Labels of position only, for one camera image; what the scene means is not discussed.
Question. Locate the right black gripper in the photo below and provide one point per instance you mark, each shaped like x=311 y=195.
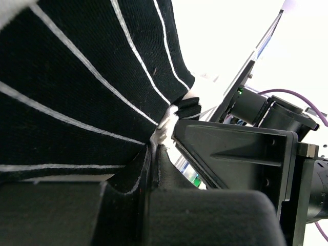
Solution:
x=308 y=199

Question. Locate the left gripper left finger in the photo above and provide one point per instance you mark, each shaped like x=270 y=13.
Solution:
x=77 y=213

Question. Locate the black white-striped sock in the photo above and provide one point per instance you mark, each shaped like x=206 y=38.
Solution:
x=85 y=85

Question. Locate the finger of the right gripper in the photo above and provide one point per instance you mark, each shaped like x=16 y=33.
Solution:
x=239 y=157

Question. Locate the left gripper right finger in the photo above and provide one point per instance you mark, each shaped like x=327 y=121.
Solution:
x=178 y=213

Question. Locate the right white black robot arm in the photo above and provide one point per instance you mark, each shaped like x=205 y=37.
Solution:
x=244 y=107

